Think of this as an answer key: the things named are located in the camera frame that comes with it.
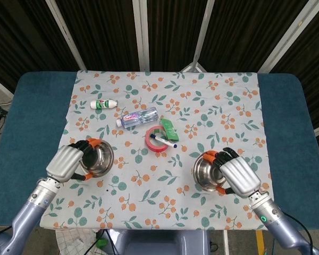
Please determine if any white marker blue cap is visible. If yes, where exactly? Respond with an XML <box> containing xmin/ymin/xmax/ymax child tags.
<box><xmin>150</xmin><ymin>133</ymin><xmax>179</xmax><ymax>149</ymax></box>

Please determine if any teal blue table cover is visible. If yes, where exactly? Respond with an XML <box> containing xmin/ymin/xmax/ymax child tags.
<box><xmin>0</xmin><ymin>71</ymin><xmax>319</xmax><ymax>231</ymax></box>

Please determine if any red tape roll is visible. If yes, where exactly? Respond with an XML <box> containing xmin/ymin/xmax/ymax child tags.
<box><xmin>145</xmin><ymin>126</ymin><xmax>170</xmax><ymax>152</ymax></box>

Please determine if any clear plastic water bottle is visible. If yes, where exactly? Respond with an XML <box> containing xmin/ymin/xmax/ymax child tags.
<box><xmin>116</xmin><ymin>107</ymin><xmax>160</xmax><ymax>129</ymax></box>

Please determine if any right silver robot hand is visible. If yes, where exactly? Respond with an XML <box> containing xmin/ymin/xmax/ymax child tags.
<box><xmin>203</xmin><ymin>147</ymin><xmax>262</xmax><ymax>198</ymax></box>

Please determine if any blue-grey robot torso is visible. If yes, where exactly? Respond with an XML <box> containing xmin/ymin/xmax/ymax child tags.
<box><xmin>110</xmin><ymin>229</ymin><xmax>211</xmax><ymax>255</ymax></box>

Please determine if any green packet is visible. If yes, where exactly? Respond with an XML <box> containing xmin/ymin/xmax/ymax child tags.
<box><xmin>160</xmin><ymin>118</ymin><xmax>180</xmax><ymax>141</ymax></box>

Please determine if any metal bowl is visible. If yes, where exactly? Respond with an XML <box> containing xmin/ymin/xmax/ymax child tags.
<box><xmin>79</xmin><ymin>140</ymin><xmax>115</xmax><ymax>179</ymax></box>
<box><xmin>192</xmin><ymin>152</ymin><xmax>230</xmax><ymax>193</ymax></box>

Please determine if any floral white tablecloth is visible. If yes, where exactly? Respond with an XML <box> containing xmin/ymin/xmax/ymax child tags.
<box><xmin>40</xmin><ymin>70</ymin><xmax>279</xmax><ymax>231</ymax></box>

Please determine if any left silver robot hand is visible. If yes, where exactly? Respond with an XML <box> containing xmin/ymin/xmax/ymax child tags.
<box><xmin>45</xmin><ymin>138</ymin><xmax>102</xmax><ymax>184</ymax></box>

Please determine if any small white green bottle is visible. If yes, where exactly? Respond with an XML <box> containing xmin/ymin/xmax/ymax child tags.
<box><xmin>90</xmin><ymin>99</ymin><xmax>119</xmax><ymax>110</ymax></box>

